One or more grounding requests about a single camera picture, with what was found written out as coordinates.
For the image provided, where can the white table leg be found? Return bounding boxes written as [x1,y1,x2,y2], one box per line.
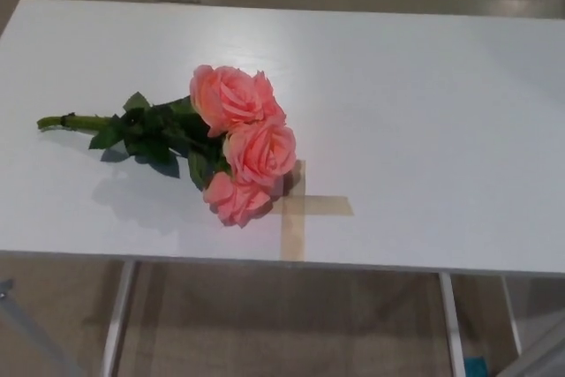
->
[100,260,139,377]
[439,271,467,377]
[501,275,524,343]

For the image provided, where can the beige tape strip short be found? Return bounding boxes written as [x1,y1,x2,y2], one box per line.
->
[268,194,356,218]

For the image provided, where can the teal floor marker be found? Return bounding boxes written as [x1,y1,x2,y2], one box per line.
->
[463,354,489,377]

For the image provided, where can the pink rose bouquet green stems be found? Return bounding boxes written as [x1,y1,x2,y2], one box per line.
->
[36,63,298,229]

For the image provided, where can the grey metal frame bar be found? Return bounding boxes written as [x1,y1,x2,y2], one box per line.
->
[0,278,85,377]
[498,330,565,377]

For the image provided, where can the beige tape strip long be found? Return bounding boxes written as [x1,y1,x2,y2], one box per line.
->
[278,159,307,262]

